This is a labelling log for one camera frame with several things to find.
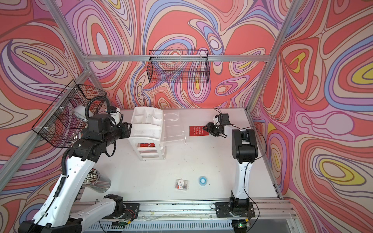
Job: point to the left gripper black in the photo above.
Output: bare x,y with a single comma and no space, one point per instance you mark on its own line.
125,131

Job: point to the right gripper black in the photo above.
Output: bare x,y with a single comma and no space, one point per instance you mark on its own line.
211,128

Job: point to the red postcard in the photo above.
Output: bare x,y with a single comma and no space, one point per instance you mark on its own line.
147,145
197,131

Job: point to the white plastic drawer organizer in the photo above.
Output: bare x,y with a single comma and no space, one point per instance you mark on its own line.
147,127

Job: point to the clear plastic drawer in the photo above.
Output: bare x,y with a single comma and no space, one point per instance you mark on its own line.
174,132

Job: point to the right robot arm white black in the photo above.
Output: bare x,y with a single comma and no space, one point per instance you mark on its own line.
244,151

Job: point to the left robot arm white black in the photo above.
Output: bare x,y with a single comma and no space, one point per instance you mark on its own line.
54,216

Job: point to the red postcard in drawer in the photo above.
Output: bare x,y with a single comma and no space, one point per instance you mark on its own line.
147,145

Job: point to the white tape roll in basket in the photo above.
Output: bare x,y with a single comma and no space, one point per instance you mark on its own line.
79,112

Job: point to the blue tape roll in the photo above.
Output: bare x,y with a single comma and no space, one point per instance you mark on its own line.
203,181

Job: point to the metal cup with pens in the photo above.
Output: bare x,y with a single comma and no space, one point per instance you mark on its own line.
97,181

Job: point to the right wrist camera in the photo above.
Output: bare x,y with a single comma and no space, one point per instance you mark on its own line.
222,119

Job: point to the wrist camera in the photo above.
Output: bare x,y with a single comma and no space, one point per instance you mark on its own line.
103,123
222,119

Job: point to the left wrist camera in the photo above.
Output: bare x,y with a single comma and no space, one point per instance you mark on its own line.
103,123

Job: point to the black wire basket left wall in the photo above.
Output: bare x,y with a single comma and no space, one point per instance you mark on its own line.
58,125

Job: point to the black wire basket wall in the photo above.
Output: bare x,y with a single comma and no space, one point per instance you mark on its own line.
58,125
178,66

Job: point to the black wire basket back wall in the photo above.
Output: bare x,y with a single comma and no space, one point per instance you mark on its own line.
178,66

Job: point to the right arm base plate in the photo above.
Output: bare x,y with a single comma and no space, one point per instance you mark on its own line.
243,208

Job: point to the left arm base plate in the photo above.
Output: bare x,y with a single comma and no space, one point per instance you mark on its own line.
130,212

